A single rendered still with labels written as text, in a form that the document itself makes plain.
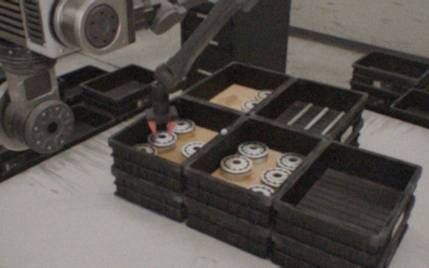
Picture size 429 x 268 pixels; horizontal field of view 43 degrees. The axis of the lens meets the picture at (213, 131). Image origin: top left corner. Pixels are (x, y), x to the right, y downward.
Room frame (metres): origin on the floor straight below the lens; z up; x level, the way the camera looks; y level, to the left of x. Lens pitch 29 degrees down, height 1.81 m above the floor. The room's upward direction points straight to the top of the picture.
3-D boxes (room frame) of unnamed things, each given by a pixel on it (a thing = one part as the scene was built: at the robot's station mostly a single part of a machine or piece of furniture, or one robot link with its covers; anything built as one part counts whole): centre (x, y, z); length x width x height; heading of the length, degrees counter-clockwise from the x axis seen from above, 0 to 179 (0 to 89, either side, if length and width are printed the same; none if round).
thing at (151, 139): (1.63, 0.18, 0.86); 0.10 x 0.10 x 0.01
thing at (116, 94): (2.72, 0.49, 0.37); 0.40 x 0.30 x 0.45; 141
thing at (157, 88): (1.64, 0.17, 1.04); 0.07 x 0.06 x 0.07; 141
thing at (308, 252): (1.27, -0.39, 0.76); 0.40 x 0.30 x 0.12; 147
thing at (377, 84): (2.97, -1.05, 0.37); 0.40 x 0.30 x 0.45; 52
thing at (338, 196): (1.27, -0.39, 0.87); 0.40 x 0.30 x 0.11; 147
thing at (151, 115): (1.63, 0.18, 0.98); 0.10 x 0.07 x 0.07; 105
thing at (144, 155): (1.59, 0.12, 0.92); 0.40 x 0.30 x 0.02; 147
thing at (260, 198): (1.43, -0.14, 0.92); 0.40 x 0.30 x 0.02; 147
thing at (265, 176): (1.40, -0.20, 0.86); 0.10 x 0.10 x 0.01
